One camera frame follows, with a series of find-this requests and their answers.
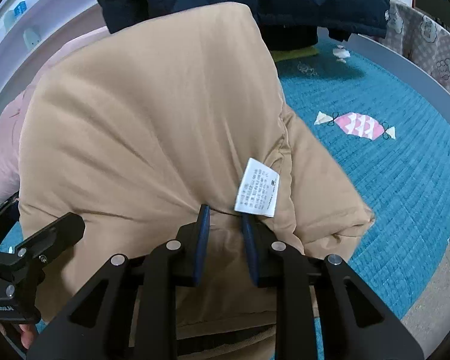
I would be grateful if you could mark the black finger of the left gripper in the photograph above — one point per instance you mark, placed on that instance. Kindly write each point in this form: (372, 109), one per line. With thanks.
(52, 240)

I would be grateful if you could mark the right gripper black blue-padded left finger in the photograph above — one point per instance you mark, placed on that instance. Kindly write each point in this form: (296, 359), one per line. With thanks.
(127, 310)

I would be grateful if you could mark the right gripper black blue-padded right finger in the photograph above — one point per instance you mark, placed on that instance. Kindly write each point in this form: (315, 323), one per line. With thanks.
(324, 309)

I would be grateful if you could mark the tan jacket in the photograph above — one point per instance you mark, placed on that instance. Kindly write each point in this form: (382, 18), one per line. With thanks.
(139, 129)

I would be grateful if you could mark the person's left hand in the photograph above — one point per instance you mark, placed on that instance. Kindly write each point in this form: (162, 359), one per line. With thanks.
(22, 335)

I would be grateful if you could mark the pink quilt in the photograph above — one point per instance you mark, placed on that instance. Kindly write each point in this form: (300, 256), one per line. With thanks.
(13, 115)

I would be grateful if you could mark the teal quilted bed mat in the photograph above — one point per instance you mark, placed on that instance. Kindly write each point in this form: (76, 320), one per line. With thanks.
(407, 188)

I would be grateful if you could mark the blue box on shelf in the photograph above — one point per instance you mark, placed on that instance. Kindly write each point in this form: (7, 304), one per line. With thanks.
(20, 9)

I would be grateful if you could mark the checkered cartoon blanket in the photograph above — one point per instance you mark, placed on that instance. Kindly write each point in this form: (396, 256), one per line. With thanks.
(420, 39)

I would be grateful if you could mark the lavender wall shelf unit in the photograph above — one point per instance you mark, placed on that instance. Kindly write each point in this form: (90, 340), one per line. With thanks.
(28, 41)

